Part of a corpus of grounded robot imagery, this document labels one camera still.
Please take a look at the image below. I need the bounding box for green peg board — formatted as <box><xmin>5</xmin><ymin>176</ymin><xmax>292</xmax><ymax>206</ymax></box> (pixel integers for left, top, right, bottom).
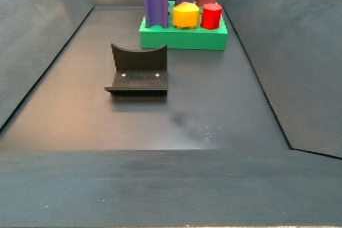
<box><xmin>139</xmin><ymin>2</ymin><xmax>228</xmax><ymax>51</ymax></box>

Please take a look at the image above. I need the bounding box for yellow rounded block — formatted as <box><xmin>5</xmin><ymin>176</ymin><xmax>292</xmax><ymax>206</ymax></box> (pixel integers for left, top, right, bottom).
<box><xmin>172</xmin><ymin>2</ymin><xmax>199</xmax><ymax>29</ymax></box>

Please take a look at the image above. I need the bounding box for red hexagonal block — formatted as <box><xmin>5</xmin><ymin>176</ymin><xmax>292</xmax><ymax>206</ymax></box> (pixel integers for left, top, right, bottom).
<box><xmin>200</xmin><ymin>3</ymin><xmax>222</xmax><ymax>30</ymax></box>

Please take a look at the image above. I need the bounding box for purple arch block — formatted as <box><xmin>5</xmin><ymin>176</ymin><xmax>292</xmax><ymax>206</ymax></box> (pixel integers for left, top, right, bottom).
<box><xmin>144</xmin><ymin>0</ymin><xmax>168</xmax><ymax>28</ymax></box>

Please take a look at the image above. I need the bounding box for black curved holder bracket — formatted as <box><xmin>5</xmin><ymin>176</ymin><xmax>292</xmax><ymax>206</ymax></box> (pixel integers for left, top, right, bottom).
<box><xmin>104</xmin><ymin>44</ymin><xmax>168</xmax><ymax>94</ymax></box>

